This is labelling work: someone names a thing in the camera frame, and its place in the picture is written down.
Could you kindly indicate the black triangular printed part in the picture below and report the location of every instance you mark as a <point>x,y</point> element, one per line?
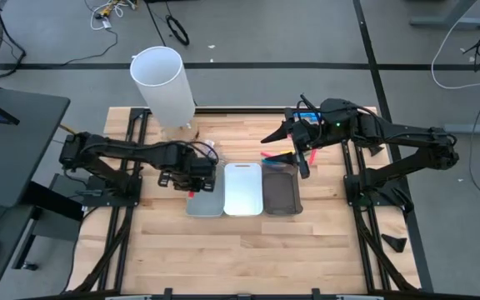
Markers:
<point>395,243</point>
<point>375,149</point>

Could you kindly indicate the grey desk leg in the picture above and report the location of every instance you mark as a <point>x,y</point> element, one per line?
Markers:
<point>448,21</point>
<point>473,128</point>

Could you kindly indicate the red marker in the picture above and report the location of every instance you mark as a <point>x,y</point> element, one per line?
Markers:
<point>191,194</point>

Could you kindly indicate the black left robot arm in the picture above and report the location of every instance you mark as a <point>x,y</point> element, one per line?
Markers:
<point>140,152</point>

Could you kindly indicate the white cylinder container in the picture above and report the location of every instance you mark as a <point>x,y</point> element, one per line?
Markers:
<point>161,83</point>

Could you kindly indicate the crumpled clear wrapper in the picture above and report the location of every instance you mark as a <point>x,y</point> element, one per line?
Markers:
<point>210,143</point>

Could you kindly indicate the white plastic bin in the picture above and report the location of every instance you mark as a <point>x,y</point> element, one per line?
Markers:
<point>243,191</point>

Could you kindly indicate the light grey plastic bin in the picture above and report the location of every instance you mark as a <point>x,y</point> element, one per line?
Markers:
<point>206,206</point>

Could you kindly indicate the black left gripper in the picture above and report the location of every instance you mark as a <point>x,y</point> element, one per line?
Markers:
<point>200,168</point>

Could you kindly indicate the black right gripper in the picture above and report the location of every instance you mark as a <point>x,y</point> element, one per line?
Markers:
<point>336,125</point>

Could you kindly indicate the teal marker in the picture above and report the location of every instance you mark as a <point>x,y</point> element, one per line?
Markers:
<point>273,161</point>

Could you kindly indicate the black desk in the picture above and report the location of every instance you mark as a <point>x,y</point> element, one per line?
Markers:
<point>36,116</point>

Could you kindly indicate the black aluminium rig frame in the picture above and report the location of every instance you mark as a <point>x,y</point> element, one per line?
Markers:
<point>244,110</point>

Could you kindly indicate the smoky transparent plastic bin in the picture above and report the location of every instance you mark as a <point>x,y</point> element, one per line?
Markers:
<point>281,196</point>

